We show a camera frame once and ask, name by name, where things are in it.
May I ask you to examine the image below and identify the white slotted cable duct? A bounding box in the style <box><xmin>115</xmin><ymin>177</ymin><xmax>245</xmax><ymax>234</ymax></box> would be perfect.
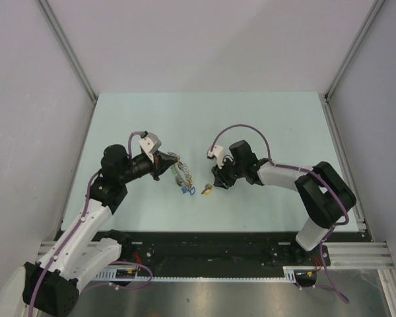
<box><xmin>95</xmin><ymin>265</ymin><xmax>300</xmax><ymax>285</ymax></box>

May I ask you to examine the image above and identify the aluminium front crossbar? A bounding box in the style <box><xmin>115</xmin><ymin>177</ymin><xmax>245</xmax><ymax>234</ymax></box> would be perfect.
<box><xmin>39</xmin><ymin>238</ymin><xmax>393</xmax><ymax>269</ymax></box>

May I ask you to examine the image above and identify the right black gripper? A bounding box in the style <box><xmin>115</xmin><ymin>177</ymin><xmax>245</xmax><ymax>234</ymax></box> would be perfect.
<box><xmin>212</xmin><ymin>156</ymin><xmax>246</xmax><ymax>190</ymax></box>

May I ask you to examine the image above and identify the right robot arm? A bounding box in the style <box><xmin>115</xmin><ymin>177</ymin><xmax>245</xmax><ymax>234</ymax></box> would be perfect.
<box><xmin>207</xmin><ymin>140</ymin><xmax>356</xmax><ymax>265</ymax></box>

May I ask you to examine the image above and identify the round metal keyring organiser disc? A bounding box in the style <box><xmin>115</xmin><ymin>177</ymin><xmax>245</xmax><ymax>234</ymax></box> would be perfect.
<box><xmin>168</xmin><ymin>152</ymin><xmax>196</xmax><ymax>195</ymax></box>

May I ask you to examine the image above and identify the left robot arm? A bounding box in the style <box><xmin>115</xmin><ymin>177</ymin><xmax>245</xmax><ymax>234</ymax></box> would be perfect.
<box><xmin>22</xmin><ymin>145</ymin><xmax>178</xmax><ymax>316</ymax></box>

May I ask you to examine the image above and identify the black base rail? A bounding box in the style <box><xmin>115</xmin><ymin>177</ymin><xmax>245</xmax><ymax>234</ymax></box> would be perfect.
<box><xmin>54</xmin><ymin>230</ymin><xmax>372</xmax><ymax>277</ymax></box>

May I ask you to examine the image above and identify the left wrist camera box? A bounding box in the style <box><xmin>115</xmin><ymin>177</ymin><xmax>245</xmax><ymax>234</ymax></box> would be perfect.
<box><xmin>139</xmin><ymin>131</ymin><xmax>162</xmax><ymax>162</ymax></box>

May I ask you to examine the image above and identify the aluminium frame post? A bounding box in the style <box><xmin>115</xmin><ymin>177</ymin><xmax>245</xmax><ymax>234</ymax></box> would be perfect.
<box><xmin>35</xmin><ymin>0</ymin><xmax>98</xmax><ymax>105</ymax></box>
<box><xmin>323</xmin><ymin>0</ymin><xmax>396</xmax><ymax>100</ymax></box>

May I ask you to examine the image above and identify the right aluminium frame post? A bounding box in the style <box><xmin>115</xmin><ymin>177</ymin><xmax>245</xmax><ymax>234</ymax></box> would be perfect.
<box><xmin>323</xmin><ymin>0</ymin><xmax>396</xmax><ymax>100</ymax></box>

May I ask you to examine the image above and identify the left aluminium frame post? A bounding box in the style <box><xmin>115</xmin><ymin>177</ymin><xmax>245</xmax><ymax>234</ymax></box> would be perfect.
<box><xmin>35</xmin><ymin>0</ymin><xmax>98</xmax><ymax>105</ymax></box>

